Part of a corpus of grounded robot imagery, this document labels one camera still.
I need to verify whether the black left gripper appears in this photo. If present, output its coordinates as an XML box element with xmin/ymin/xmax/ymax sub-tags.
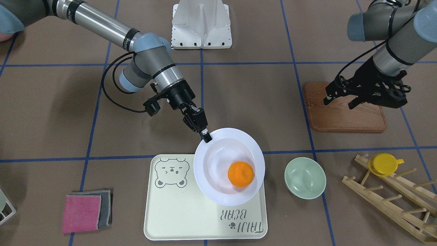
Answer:
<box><xmin>324</xmin><ymin>58</ymin><xmax>411</xmax><ymax>109</ymax></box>

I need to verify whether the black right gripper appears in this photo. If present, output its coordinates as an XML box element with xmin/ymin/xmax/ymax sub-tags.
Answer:
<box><xmin>162</xmin><ymin>80</ymin><xmax>212</xmax><ymax>143</ymax></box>

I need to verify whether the white plate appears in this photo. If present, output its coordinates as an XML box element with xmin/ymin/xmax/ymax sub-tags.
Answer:
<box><xmin>193</xmin><ymin>128</ymin><xmax>266</xmax><ymax>206</ymax></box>

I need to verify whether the orange fruit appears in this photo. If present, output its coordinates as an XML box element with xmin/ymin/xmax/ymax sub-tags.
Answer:
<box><xmin>227</xmin><ymin>161</ymin><xmax>255</xmax><ymax>188</ymax></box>

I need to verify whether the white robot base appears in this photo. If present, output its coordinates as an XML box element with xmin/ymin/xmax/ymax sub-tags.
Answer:
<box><xmin>171</xmin><ymin>0</ymin><xmax>232</xmax><ymax>50</ymax></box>

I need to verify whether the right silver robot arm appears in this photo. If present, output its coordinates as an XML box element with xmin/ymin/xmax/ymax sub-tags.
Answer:
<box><xmin>1</xmin><ymin>0</ymin><xmax>212</xmax><ymax>143</ymax></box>

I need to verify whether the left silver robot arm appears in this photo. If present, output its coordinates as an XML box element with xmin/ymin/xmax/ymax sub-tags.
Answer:
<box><xmin>323</xmin><ymin>0</ymin><xmax>437</xmax><ymax>109</ymax></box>

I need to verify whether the cream bear tray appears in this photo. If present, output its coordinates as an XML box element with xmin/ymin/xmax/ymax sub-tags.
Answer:
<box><xmin>143</xmin><ymin>154</ymin><xmax>268</xmax><ymax>241</ymax></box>

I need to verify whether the wooden cutting board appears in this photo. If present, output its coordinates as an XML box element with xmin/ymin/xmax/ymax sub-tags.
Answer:
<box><xmin>302</xmin><ymin>82</ymin><xmax>387</xmax><ymax>133</ymax></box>

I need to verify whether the yellow cup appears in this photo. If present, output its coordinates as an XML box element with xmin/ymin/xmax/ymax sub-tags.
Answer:
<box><xmin>367</xmin><ymin>153</ymin><xmax>404</xmax><ymax>177</ymax></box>

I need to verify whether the green ceramic bowl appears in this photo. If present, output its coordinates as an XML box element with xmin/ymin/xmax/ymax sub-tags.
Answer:
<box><xmin>284</xmin><ymin>157</ymin><xmax>327</xmax><ymax>200</ymax></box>

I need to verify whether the grey cloth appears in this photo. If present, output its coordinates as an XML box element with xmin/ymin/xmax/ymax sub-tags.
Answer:
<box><xmin>68</xmin><ymin>190</ymin><xmax>111</xmax><ymax>229</ymax></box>

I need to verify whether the pink cloth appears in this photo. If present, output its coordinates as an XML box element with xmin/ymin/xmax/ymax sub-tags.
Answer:
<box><xmin>61</xmin><ymin>195</ymin><xmax>101</xmax><ymax>234</ymax></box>

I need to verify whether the wooden dish rack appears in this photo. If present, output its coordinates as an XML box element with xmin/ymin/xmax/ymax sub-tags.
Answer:
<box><xmin>342</xmin><ymin>154</ymin><xmax>437</xmax><ymax>245</ymax></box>

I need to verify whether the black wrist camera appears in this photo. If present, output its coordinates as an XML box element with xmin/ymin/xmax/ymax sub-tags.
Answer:
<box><xmin>143</xmin><ymin>95</ymin><xmax>164</xmax><ymax>117</ymax></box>

